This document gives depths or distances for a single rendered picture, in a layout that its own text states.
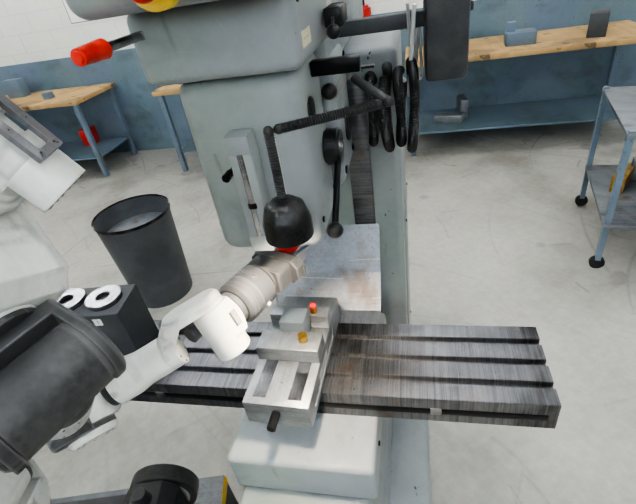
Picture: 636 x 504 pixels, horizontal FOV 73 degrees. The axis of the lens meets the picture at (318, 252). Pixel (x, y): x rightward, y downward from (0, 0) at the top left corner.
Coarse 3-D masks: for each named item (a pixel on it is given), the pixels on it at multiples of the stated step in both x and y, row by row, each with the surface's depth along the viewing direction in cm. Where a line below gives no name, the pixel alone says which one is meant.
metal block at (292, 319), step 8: (288, 312) 104; (296, 312) 104; (304, 312) 103; (280, 320) 102; (288, 320) 102; (296, 320) 102; (304, 320) 102; (280, 328) 103; (288, 328) 102; (296, 328) 102; (304, 328) 102
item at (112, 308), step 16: (80, 288) 114; (96, 288) 115; (112, 288) 112; (128, 288) 113; (64, 304) 109; (80, 304) 110; (96, 304) 107; (112, 304) 108; (128, 304) 110; (144, 304) 118; (96, 320) 107; (112, 320) 106; (128, 320) 110; (144, 320) 117; (112, 336) 110; (128, 336) 110; (144, 336) 117; (128, 352) 113
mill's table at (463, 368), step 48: (336, 336) 115; (384, 336) 112; (432, 336) 109; (480, 336) 107; (528, 336) 105; (192, 384) 108; (240, 384) 106; (336, 384) 101; (384, 384) 100; (432, 384) 98; (480, 384) 98; (528, 384) 95
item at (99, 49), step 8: (136, 32) 58; (96, 40) 51; (104, 40) 51; (112, 40) 54; (120, 40) 55; (128, 40) 56; (136, 40) 58; (80, 48) 48; (88, 48) 49; (96, 48) 50; (104, 48) 51; (112, 48) 53; (120, 48) 55; (72, 56) 48; (80, 56) 48; (88, 56) 48; (96, 56) 50; (104, 56) 51; (80, 64) 49; (88, 64) 49
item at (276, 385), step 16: (288, 304) 117; (304, 304) 116; (320, 304) 115; (336, 304) 115; (272, 320) 110; (320, 320) 106; (336, 320) 115; (256, 368) 100; (272, 368) 99; (288, 368) 98; (304, 368) 98; (320, 368) 99; (256, 384) 96; (272, 384) 95; (288, 384) 95; (304, 384) 94; (320, 384) 100; (256, 400) 92; (272, 400) 92; (288, 400) 91; (304, 400) 91; (256, 416) 95; (288, 416) 92; (304, 416) 91
